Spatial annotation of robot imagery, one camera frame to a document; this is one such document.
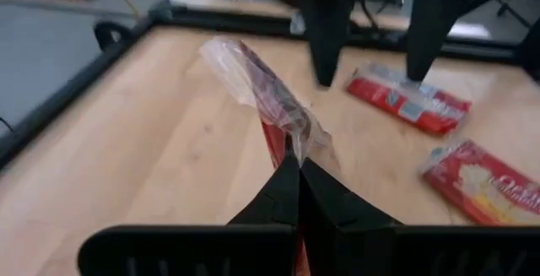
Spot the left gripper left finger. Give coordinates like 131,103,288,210
78,154,302,276

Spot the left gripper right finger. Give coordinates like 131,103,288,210
300,159,540,276

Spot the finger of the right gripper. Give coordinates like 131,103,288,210
406,0,491,83
301,0,356,89

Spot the red popcorn bag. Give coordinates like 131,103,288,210
344,61,473,137
421,139,540,227
197,35,343,276

